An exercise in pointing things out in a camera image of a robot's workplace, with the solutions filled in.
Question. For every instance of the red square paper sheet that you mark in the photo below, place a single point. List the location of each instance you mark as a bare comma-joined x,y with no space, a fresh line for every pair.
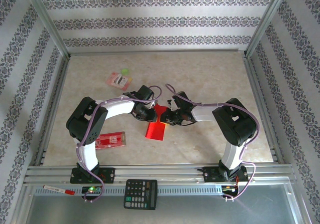
156,131

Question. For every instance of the aluminium frame wall rail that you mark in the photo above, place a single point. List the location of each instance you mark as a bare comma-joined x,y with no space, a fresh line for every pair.
155,51

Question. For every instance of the pink blister pack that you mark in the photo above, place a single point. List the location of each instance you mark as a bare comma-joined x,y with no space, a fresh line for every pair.
118,80

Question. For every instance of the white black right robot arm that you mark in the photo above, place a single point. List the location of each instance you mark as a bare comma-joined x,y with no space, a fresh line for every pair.
235,123

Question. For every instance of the aluminium frame side rail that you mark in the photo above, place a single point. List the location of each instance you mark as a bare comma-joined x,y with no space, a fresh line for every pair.
262,108
53,108

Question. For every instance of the red flat package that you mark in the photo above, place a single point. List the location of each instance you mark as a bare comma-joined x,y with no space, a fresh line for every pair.
112,140

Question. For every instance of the green round lid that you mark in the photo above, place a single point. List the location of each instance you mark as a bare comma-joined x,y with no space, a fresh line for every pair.
125,71

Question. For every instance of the white red marker pen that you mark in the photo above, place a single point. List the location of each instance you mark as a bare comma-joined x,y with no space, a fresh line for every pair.
57,189

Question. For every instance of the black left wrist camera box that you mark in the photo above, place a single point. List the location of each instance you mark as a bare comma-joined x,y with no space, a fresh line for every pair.
145,93

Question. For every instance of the circuit board with green light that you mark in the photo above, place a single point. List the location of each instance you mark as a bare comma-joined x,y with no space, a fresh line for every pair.
92,189

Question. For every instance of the black calculator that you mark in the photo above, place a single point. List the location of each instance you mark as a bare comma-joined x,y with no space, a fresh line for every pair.
140,194

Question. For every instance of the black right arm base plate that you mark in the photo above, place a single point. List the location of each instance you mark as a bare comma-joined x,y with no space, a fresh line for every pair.
211,175

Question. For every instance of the aluminium frame cross rail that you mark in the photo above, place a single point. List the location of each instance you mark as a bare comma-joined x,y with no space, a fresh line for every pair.
160,171

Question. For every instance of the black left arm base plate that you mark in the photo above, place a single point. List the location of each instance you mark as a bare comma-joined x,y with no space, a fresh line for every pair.
107,175

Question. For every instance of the grey metal shelf sheet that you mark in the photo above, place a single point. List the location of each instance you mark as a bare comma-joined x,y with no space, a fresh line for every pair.
200,209

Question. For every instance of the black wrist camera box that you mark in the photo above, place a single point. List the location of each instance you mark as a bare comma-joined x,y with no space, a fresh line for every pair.
145,93
182,100

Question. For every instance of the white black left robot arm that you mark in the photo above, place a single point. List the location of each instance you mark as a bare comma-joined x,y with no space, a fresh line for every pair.
87,118

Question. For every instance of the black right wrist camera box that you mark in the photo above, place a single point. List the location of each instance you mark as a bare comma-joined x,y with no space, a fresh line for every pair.
182,100

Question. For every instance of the aluminium frame corner post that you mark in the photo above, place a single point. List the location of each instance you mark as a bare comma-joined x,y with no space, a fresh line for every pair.
45,18
267,18

